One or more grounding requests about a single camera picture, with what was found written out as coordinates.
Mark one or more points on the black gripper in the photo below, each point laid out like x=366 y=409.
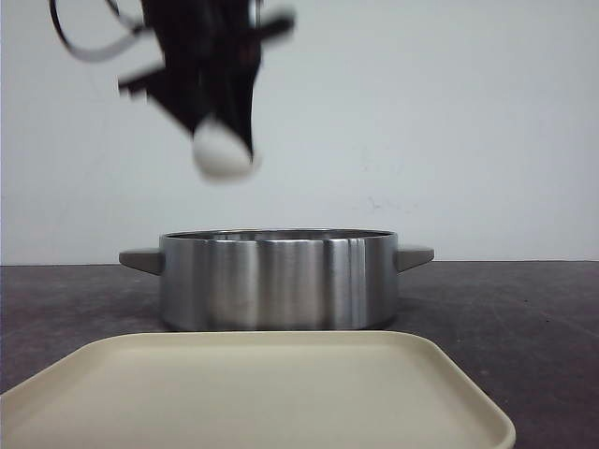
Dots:
x=217 y=44

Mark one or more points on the panda bun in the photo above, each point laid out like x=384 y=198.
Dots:
x=220 y=155

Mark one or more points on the stainless steel steamer pot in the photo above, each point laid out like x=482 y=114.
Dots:
x=277 y=279

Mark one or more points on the beige rectangular tray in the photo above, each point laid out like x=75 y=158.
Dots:
x=328 y=389

